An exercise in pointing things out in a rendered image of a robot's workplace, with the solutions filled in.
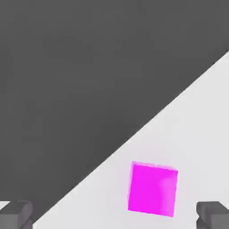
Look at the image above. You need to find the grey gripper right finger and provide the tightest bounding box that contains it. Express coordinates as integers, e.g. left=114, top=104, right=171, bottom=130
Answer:
left=196, top=201, right=229, bottom=229

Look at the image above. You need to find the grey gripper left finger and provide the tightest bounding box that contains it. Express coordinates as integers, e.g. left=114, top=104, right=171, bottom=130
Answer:
left=0, top=200, right=34, bottom=229

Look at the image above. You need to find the small magenta cube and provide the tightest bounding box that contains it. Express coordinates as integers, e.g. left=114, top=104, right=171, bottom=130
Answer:
left=127, top=160, right=179, bottom=218

